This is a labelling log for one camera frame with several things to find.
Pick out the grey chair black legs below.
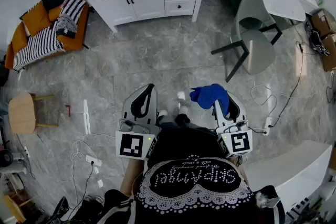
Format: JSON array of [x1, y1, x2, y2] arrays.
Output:
[[211, 0, 284, 83]]

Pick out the cardboard box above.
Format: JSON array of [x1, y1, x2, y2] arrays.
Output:
[[321, 33, 336, 72], [311, 8, 336, 38]]

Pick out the black white patterned cushion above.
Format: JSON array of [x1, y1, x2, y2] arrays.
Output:
[[56, 0, 88, 40]]

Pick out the white low cabinet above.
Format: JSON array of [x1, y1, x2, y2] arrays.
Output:
[[245, 140, 333, 215]]

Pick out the black round appliance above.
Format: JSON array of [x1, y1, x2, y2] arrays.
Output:
[[0, 148, 14, 168]]

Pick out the black white striped blanket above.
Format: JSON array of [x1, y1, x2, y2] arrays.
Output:
[[13, 20, 65, 71]]

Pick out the person's black printed top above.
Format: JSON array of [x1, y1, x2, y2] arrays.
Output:
[[98, 123, 286, 224]]

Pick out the black cable bundle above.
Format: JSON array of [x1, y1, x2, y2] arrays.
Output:
[[304, 20, 331, 57]]

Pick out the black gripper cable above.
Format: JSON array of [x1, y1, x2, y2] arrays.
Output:
[[235, 155, 249, 167]]

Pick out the wooden stool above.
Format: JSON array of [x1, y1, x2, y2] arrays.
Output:
[[8, 91, 59, 135]]

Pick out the person's dark trousers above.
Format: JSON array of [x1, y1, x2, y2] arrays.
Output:
[[156, 112, 192, 131]]

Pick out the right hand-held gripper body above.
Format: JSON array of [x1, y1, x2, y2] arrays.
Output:
[[215, 120, 254, 159]]

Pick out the orange sofa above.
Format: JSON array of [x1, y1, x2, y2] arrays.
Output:
[[4, 0, 90, 72]]

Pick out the wooden rack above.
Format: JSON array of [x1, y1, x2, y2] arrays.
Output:
[[2, 188, 36, 223]]

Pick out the white cabinet door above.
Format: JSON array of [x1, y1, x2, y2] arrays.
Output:
[[93, 0, 138, 26], [127, 0, 166, 19]]

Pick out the white power strip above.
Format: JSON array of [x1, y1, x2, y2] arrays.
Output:
[[85, 154, 103, 167]]

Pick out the person's right forearm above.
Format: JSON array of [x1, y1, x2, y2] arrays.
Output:
[[228, 156, 250, 187]]

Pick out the blue cloth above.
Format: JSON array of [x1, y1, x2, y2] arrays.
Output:
[[189, 83, 230, 111]]

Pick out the black floor cable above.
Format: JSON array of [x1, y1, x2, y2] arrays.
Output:
[[268, 40, 305, 129]]

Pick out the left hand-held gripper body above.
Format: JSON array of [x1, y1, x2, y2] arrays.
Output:
[[115, 119, 162, 162]]

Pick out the person's left forearm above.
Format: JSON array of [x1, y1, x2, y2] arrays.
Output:
[[119, 158, 148, 197]]

